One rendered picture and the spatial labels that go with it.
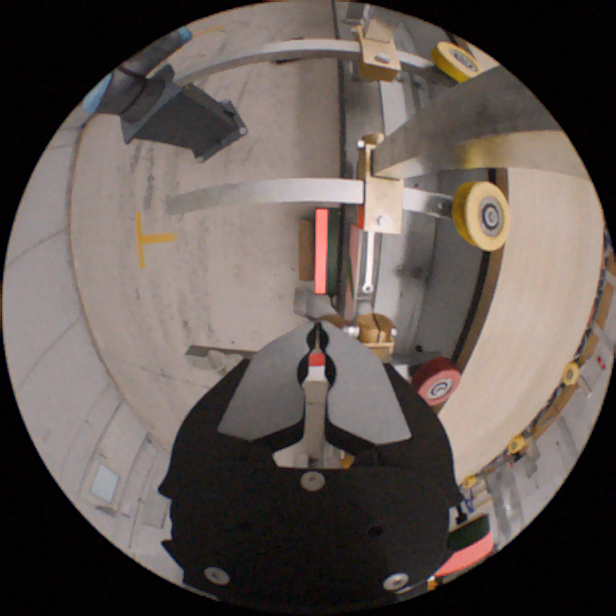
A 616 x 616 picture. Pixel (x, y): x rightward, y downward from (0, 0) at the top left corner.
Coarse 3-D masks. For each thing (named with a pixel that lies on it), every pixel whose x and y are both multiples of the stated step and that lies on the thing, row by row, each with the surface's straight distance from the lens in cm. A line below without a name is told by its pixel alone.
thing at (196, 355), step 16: (192, 352) 39; (208, 352) 38; (224, 352) 37; (240, 352) 36; (416, 352) 38; (432, 352) 40; (208, 368) 38; (320, 368) 33; (400, 368) 35; (416, 368) 37
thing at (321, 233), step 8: (320, 216) 40; (320, 224) 40; (320, 232) 40; (320, 240) 40; (320, 248) 41; (320, 256) 41; (320, 264) 41; (320, 272) 42; (320, 280) 42; (320, 288) 43
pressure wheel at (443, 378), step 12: (420, 348) 41; (432, 360) 34; (444, 360) 35; (420, 372) 34; (432, 372) 33; (444, 372) 33; (456, 372) 35; (420, 384) 33; (432, 384) 34; (444, 384) 36; (456, 384) 37; (432, 396) 37; (444, 396) 38
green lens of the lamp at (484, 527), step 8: (480, 520) 21; (488, 520) 22; (464, 528) 20; (472, 528) 21; (480, 528) 21; (488, 528) 22; (448, 536) 20; (456, 536) 20; (464, 536) 20; (472, 536) 21; (480, 536) 21; (448, 544) 21; (456, 544) 21; (464, 544) 21
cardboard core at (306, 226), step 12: (300, 228) 105; (312, 228) 103; (300, 240) 106; (312, 240) 104; (300, 252) 107; (312, 252) 106; (300, 264) 108; (312, 264) 107; (300, 276) 110; (312, 276) 109
